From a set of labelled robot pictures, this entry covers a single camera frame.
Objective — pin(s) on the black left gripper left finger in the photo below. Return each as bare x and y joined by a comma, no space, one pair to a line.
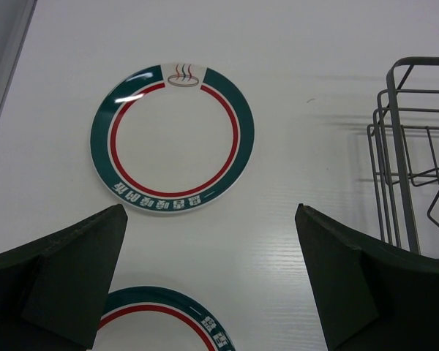
53,290

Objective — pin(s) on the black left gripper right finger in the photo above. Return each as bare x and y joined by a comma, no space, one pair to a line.
370,295

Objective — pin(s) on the green red ring plate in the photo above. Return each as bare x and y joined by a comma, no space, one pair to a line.
158,318
172,137

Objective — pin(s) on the grey wire dish rack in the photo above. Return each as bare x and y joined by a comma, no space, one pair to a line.
393,175

